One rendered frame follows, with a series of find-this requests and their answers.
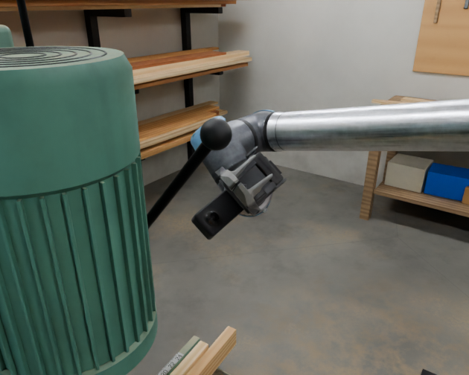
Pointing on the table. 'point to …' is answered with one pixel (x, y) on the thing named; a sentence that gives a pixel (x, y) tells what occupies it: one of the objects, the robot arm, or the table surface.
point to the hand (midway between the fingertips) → (234, 187)
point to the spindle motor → (64, 214)
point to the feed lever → (222, 129)
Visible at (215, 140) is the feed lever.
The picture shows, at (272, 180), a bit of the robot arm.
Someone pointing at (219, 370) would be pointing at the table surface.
